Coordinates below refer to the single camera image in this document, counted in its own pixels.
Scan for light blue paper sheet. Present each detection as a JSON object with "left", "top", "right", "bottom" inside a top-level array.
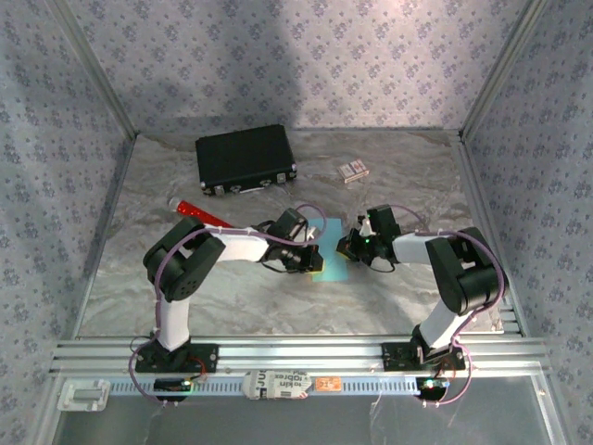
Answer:
[{"left": 308, "top": 216, "right": 348, "bottom": 283}]

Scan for small playing card box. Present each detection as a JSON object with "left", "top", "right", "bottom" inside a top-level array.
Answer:
[{"left": 336, "top": 158, "right": 371, "bottom": 185}]

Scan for red tube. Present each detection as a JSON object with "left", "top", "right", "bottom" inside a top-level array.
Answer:
[{"left": 167, "top": 195, "right": 235, "bottom": 229}]

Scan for black case with metal corners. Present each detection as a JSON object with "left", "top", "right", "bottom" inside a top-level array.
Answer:
[{"left": 194, "top": 123, "right": 298, "bottom": 197}]

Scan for newspaper wrapped roll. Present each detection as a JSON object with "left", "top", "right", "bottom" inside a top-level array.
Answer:
[{"left": 242, "top": 369, "right": 312, "bottom": 401}]

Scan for right small controller board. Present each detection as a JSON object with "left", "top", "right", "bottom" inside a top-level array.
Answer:
[{"left": 415, "top": 375, "right": 451, "bottom": 394}]

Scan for small controller board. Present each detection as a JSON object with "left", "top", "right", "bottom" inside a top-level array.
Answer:
[
  {"left": 415, "top": 375, "right": 451, "bottom": 394},
  {"left": 153, "top": 377, "right": 194, "bottom": 395}
]

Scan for left small controller board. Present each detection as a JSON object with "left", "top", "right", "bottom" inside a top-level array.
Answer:
[{"left": 153, "top": 377, "right": 194, "bottom": 395}]

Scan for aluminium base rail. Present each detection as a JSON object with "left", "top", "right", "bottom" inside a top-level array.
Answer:
[{"left": 49, "top": 337, "right": 552, "bottom": 375}]

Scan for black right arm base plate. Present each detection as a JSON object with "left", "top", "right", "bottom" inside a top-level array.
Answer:
[{"left": 381, "top": 341, "right": 467, "bottom": 372}]

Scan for slotted grey cable duct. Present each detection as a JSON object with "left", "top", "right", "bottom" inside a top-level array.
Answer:
[{"left": 108, "top": 375, "right": 421, "bottom": 398}]

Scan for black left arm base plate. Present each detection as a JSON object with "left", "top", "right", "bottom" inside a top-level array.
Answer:
[{"left": 133, "top": 341, "right": 220, "bottom": 375}]

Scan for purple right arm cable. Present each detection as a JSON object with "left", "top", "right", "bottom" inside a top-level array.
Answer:
[{"left": 384, "top": 203, "right": 511, "bottom": 409}]

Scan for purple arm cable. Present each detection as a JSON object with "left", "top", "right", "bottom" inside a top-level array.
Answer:
[
  {"left": 128, "top": 203, "right": 321, "bottom": 409},
  {"left": 384, "top": 203, "right": 511, "bottom": 409}
]

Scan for aluminium frame post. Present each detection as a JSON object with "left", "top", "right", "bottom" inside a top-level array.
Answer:
[
  {"left": 48, "top": 0, "right": 139, "bottom": 140},
  {"left": 458, "top": 0, "right": 550, "bottom": 143}
]

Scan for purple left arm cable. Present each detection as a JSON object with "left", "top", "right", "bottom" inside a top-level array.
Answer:
[{"left": 128, "top": 203, "right": 321, "bottom": 409}]

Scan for white plastic bracket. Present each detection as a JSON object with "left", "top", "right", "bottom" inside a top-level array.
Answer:
[{"left": 57, "top": 378, "right": 111, "bottom": 413}]

